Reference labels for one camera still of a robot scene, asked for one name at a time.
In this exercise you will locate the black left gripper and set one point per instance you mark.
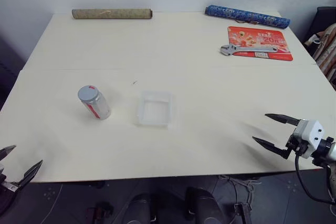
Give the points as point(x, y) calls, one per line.
point(6, 184)

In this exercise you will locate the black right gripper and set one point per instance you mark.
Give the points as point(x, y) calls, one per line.
point(296, 145)

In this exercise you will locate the grey round bottle cap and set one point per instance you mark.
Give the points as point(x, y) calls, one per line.
point(87, 93)

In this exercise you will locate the clear jar with grey lid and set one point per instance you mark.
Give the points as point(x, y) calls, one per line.
point(101, 108)

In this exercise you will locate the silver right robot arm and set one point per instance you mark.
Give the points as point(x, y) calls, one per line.
point(331, 152)

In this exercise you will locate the clear square plastic container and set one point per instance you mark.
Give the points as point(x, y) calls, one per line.
point(155, 108)

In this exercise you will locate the silver adjustable wrench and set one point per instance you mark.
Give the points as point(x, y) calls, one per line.
point(252, 48)

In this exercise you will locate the striped beige cloth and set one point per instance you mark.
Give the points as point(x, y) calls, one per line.
point(328, 52)

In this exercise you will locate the red printed mouse pad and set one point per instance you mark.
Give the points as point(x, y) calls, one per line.
point(258, 37)

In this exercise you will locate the dark rounded shape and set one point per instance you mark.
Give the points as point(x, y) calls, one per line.
point(139, 209)
point(203, 207)

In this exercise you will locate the blue patterned rolled scroll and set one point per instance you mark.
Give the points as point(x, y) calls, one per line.
point(246, 16)

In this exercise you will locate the black chair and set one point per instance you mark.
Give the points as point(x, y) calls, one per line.
point(324, 16)

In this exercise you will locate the tan rolled scroll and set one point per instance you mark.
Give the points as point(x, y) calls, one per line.
point(110, 14)

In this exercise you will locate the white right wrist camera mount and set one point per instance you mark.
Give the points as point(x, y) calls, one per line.
point(312, 132)

